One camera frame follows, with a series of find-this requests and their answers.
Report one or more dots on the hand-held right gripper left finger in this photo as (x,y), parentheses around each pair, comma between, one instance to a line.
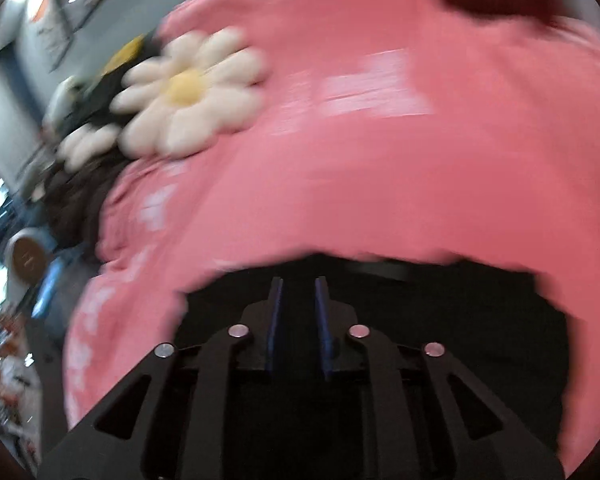
(276,310)

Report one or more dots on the dark brown plush toy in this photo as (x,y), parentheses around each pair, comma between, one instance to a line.
(80,200)

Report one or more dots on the white plush toy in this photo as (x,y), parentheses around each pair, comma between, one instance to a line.
(62,100)

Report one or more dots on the small white daisy pillow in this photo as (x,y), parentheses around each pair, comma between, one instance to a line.
(85,146)

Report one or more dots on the black garment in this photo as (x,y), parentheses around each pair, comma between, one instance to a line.
(480,335)

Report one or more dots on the large white daisy pillow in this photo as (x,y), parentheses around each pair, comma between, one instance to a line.
(185,87)

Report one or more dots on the pink printed blanket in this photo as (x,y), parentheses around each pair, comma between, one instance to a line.
(380,170)

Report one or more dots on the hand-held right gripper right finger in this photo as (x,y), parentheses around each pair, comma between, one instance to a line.
(322,310)

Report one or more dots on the black and yellow cushion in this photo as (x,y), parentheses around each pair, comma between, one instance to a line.
(125,57)

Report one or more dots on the round wooden disc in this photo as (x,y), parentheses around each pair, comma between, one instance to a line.
(27,260)

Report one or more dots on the framed orange wall picture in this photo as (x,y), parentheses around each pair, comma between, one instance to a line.
(47,20)

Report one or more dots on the blue bottle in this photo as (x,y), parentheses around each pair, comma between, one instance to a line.
(47,290)

